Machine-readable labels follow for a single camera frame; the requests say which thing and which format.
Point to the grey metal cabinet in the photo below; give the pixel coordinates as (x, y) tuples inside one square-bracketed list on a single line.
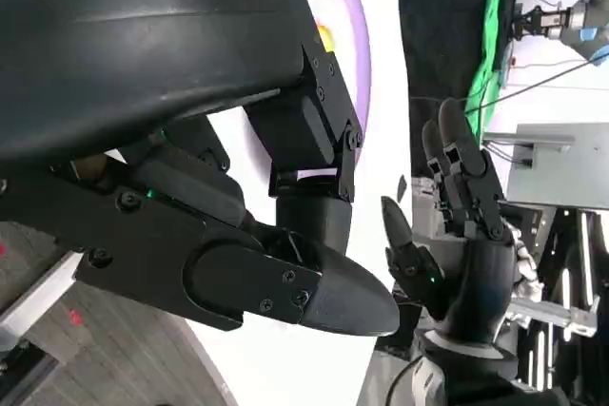
[(561, 168)]

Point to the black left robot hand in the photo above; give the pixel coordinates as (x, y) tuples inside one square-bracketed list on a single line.
[(143, 44)]

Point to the black workshop robot gripper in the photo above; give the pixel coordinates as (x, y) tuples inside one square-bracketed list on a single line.
[(537, 21)]

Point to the lilac plate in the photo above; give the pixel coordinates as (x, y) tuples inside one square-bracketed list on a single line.
[(354, 44)]

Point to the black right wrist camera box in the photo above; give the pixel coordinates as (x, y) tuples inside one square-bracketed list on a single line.
[(504, 392)]

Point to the black round table grommet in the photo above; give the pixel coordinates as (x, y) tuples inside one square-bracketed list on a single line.
[(402, 187)]

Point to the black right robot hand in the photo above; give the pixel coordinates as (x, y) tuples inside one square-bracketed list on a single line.
[(480, 282)]

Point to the green backdrop cloth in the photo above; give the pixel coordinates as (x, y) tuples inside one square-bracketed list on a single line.
[(485, 59)]

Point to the black backdrop cloth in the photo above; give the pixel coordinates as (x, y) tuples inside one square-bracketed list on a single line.
[(438, 44)]

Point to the silver aluminium frame bar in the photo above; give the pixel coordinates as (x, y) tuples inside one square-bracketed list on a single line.
[(552, 315)]

